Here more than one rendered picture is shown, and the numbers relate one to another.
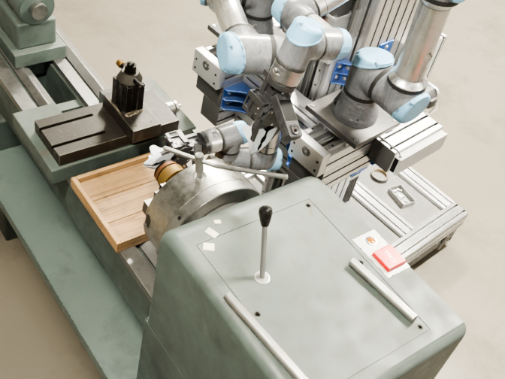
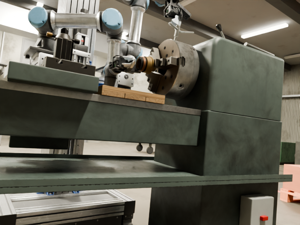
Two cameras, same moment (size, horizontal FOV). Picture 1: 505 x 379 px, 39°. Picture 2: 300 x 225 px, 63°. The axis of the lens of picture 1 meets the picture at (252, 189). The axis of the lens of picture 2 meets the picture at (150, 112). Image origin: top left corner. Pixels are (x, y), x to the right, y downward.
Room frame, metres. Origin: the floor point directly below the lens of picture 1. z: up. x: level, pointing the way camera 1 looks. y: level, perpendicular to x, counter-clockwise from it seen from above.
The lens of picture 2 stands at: (1.05, 1.43, 0.75)
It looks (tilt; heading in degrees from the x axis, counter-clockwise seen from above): 4 degrees up; 287
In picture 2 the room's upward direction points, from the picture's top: 5 degrees clockwise
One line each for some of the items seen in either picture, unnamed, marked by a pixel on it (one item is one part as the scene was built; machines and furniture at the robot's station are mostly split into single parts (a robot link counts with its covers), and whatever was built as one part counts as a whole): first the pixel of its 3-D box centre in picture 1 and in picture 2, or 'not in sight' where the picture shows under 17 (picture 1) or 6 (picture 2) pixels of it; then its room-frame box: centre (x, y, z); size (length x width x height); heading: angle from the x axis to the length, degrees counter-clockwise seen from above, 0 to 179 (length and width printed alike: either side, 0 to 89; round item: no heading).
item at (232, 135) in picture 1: (231, 135); (111, 70); (1.72, 0.11, 1.07); 0.11 x 0.08 x 0.09; 134
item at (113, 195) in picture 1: (145, 195); (119, 97); (1.55, 0.32, 0.88); 0.36 x 0.30 x 0.04; 136
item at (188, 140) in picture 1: (185, 147); (119, 64); (1.61, 0.23, 1.08); 0.12 x 0.09 x 0.08; 134
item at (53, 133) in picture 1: (108, 125); (61, 75); (1.76, 0.51, 0.95); 0.43 x 0.18 x 0.04; 136
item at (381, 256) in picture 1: (388, 258); not in sight; (1.20, -0.36, 1.26); 0.06 x 0.06 x 0.02; 46
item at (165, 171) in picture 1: (173, 179); (146, 64); (1.46, 0.23, 1.08); 0.09 x 0.09 x 0.09; 48
